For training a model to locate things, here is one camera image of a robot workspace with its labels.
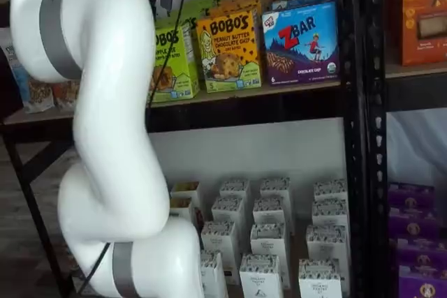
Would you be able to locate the blue purple Zbar box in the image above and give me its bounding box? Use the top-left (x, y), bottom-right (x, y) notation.
top-left (271, 0), bottom-right (337, 11)
top-left (261, 1), bottom-right (341, 87)

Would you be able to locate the wooden shelf board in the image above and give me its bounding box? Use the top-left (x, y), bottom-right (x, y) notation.
top-left (3, 79), bottom-right (343, 126)
top-left (385, 60), bottom-right (447, 80)

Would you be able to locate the yellow label granola box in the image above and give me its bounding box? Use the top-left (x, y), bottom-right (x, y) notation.
top-left (168, 196), bottom-right (193, 223)
top-left (170, 180), bottom-right (203, 209)

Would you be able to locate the white patterned pastry box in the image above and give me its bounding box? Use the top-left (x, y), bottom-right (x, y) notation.
top-left (210, 196), bottom-right (246, 225)
top-left (239, 253), bottom-right (281, 298)
top-left (219, 179), bottom-right (251, 202)
top-left (259, 177), bottom-right (291, 202)
top-left (249, 222), bottom-right (286, 258)
top-left (312, 179), bottom-right (348, 204)
top-left (311, 199), bottom-right (349, 226)
top-left (200, 221), bottom-right (236, 271)
top-left (251, 197), bottom-right (284, 225)
top-left (306, 224), bottom-right (347, 263)
top-left (298, 258), bottom-right (342, 298)
top-left (198, 249), bottom-right (228, 298)

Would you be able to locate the large orange snack box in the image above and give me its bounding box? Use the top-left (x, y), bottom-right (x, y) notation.
top-left (391, 0), bottom-right (447, 67)

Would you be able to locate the purple snack box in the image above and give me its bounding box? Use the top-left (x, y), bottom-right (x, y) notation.
top-left (397, 266), bottom-right (447, 298)
top-left (388, 207), bottom-right (440, 240)
top-left (388, 182), bottom-right (436, 209)
top-left (395, 238), bottom-right (447, 268)

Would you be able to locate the granola bag orange label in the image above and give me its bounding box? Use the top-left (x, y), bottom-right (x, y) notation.
top-left (52, 80), bottom-right (81, 111)

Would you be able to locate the black metal shelving rack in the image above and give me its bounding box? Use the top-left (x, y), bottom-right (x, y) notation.
top-left (0, 0), bottom-right (366, 298)
top-left (364, 0), bottom-right (447, 298)

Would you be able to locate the granola bag blue label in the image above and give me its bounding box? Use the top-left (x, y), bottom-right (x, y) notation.
top-left (0, 27), bottom-right (55, 114)

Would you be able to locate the white small boxes group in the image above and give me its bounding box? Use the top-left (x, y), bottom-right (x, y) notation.
top-left (167, 172), bottom-right (351, 298)

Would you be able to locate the white plastic sheet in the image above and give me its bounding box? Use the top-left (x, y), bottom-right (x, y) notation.
top-left (385, 112), bottom-right (447, 184)

